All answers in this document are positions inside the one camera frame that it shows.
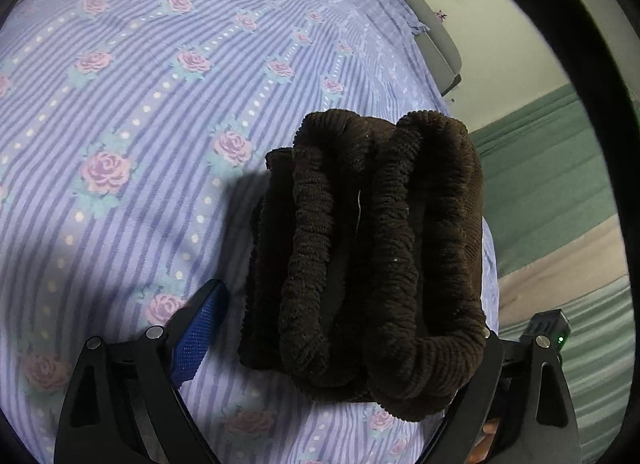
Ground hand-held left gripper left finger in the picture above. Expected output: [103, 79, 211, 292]
[54, 279, 231, 464]

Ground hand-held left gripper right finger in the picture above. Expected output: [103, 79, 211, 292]
[425, 327, 583, 464]

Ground dark brown fleece pants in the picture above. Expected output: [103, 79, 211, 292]
[237, 108, 488, 422]

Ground person's left hand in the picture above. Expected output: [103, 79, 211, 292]
[480, 419, 502, 464]

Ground green curtain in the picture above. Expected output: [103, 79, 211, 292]
[470, 84, 628, 464]

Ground purple floral striped duvet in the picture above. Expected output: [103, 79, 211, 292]
[0, 0, 501, 464]

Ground grey upholstered headboard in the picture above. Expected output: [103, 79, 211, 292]
[325, 0, 463, 98]

